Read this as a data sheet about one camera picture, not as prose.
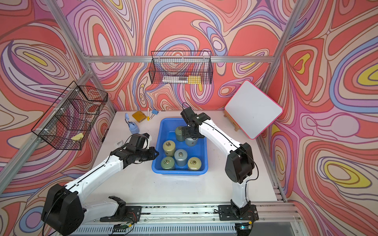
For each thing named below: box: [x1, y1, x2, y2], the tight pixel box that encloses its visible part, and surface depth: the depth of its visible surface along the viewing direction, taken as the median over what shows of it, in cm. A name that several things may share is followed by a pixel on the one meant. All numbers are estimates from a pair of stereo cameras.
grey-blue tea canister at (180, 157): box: [174, 148, 188, 167], surface depth 87 cm
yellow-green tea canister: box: [187, 156, 202, 171], surface depth 84 cm
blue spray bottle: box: [124, 112, 140, 135], surface depth 103 cm
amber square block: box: [131, 110, 147, 123], surface depth 117 cm
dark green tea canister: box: [175, 125, 186, 142], surface depth 100 cm
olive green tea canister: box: [162, 140, 176, 157], surface depth 91 cm
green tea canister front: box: [160, 156, 175, 171], surface depth 84 cm
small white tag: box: [114, 140, 124, 148], surface depth 101 cm
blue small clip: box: [149, 109, 159, 120], surface depth 121 cm
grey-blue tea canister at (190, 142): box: [185, 137, 198, 147], surface depth 86 cm
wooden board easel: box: [223, 110, 241, 132], surface depth 107 cm
